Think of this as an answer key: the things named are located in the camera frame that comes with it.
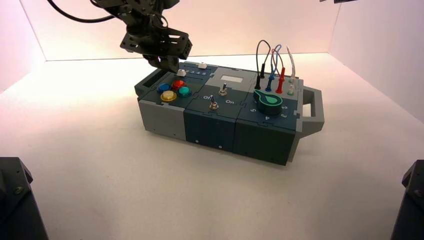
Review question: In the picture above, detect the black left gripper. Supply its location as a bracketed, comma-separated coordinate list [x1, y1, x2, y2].
[119, 27, 194, 74]

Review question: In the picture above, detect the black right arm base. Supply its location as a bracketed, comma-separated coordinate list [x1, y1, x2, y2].
[390, 159, 424, 240]

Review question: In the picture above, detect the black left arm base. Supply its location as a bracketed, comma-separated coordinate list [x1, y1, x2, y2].
[0, 156, 50, 240]

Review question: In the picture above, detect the yellow round push button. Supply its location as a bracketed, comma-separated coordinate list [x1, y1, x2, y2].
[160, 90, 178, 103]

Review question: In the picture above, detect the modular blue grey control box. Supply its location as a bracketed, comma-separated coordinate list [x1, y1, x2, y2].
[134, 61, 326, 167]

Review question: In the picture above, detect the green rotary pointer knob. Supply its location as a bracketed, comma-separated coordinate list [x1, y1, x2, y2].
[253, 89, 284, 116]

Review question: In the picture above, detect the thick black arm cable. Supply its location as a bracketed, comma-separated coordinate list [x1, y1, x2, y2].
[46, 0, 117, 25]

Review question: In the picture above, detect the black jumper cable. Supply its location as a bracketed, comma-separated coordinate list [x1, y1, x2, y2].
[254, 39, 272, 91]

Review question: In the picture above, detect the red jumper cable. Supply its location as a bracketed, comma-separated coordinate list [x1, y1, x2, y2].
[271, 48, 286, 95]

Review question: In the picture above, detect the white jumper cable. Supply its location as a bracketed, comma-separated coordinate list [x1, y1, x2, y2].
[286, 45, 297, 97]

